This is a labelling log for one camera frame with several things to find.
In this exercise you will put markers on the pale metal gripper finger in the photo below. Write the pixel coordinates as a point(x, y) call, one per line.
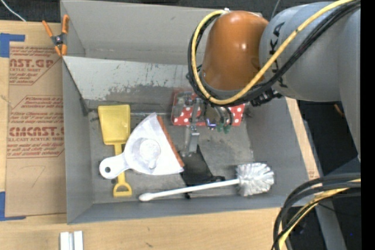
point(192, 142)
point(195, 112)

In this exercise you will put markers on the red white-dotted box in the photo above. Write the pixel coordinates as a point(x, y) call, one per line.
point(181, 118)

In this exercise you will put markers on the white dustpan with orange edge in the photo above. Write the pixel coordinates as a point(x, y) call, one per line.
point(164, 161)

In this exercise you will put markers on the white light bulb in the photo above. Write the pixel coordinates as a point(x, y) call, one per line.
point(149, 150)

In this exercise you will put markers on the white toilet brush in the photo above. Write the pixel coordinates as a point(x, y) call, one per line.
point(255, 178)

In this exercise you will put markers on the yellow toy shovel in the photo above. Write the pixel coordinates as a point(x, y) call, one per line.
point(114, 126)

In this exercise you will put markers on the grey metal bin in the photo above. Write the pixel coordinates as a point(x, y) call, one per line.
point(123, 29)

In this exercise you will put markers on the brown cardboard board red print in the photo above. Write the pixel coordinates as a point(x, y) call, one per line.
point(35, 114)

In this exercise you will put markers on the black cylinder on white bracket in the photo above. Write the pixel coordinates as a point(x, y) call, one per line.
point(265, 98)

